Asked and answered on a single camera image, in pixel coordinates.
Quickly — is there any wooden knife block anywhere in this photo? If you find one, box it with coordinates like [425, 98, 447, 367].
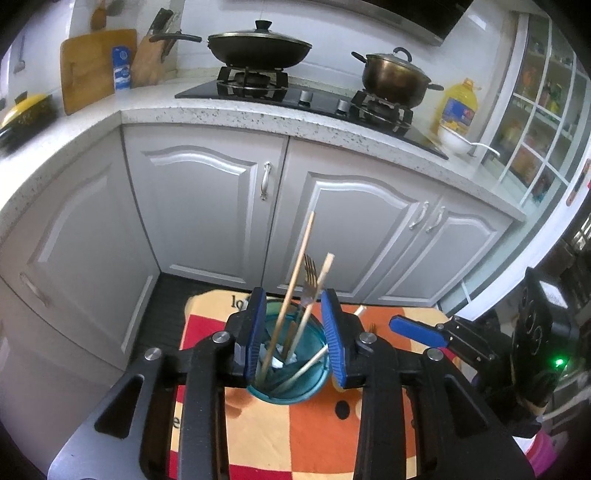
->
[130, 8, 178, 88]

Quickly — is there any white plastic spoon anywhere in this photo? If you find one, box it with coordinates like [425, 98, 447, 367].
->
[263, 344, 287, 370]

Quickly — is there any metal pot with lid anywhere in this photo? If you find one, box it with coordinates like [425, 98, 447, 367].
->
[351, 47, 445, 108]

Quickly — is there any black range hood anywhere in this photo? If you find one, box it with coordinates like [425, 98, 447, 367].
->
[406, 0, 476, 47]

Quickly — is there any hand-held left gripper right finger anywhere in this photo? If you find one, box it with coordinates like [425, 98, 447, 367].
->
[321, 288, 536, 480]

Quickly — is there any grey cabinet door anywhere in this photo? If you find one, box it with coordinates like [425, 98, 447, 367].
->
[0, 152, 160, 365]
[122, 124, 289, 289]
[265, 138, 441, 301]
[379, 194, 515, 308]

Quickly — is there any black wok with lid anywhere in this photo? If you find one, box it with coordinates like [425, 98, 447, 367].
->
[148, 19, 313, 70]

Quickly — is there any black gas stove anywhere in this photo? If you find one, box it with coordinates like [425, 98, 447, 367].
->
[174, 65, 450, 161]

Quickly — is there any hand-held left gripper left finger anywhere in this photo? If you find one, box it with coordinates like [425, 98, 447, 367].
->
[46, 287, 267, 480]

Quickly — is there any white bowl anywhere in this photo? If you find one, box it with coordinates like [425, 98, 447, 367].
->
[438, 124, 472, 154]

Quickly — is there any hanging wooden spatula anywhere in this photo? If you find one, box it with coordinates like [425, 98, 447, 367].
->
[90, 0, 110, 31]

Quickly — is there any yellow cooking oil bottle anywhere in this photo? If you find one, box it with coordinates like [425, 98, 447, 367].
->
[431, 78, 477, 137]

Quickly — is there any pink red clothing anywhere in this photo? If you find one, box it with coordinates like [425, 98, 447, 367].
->
[526, 434, 560, 480]

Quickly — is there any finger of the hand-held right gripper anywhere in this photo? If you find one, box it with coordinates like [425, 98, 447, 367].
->
[389, 316, 498, 365]

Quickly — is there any blue white packet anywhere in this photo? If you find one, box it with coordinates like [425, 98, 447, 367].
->
[112, 45, 134, 92]

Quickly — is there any long brown wooden chopstick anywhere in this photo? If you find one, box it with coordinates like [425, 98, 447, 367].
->
[255, 211, 316, 386]

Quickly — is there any yellow black casserole pot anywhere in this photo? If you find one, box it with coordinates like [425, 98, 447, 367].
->
[0, 92, 58, 148]

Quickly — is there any gold fork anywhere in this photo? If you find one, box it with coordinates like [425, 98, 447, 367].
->
[295, 255, 319, 324]

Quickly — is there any beige cup with teal lid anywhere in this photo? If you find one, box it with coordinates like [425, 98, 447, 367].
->
[246, 300, 334, 406]

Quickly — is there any white glass-door cabinet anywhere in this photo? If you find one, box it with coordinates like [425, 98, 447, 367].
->
[480, 11, 591, 208]

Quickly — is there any orange printed table cloth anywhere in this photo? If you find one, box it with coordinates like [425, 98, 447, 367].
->
[170, 291, 462, 480]

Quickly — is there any black orange door handle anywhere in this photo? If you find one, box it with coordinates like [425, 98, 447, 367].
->
[566, 159, 591, 206]

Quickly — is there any wooden cutting board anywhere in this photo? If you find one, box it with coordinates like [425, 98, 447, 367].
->
[60, 28, 138, 116]

